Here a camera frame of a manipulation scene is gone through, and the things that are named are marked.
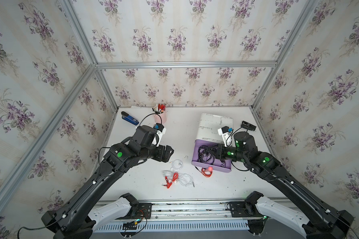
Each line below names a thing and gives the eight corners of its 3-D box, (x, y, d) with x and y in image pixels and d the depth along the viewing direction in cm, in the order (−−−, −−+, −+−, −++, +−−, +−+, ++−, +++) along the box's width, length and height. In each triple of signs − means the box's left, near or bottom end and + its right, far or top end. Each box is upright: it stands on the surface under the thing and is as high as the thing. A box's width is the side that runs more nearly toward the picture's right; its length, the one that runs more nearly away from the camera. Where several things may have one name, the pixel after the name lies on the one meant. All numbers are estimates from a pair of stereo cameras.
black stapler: (239, 126, 110) (240, 124, 108) (241, 122, 113) (242, 120, 111) (253, 132, 107) (255, 130, 105) (255, 127, 110) (256, 125, 108)
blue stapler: (122, 118, 117) (120, 113, 112) (125, 116, 119) (123, 110, 114) (135, 127, 111) (133, 122, 106) (138, 125, 113) (136, 119, 108)
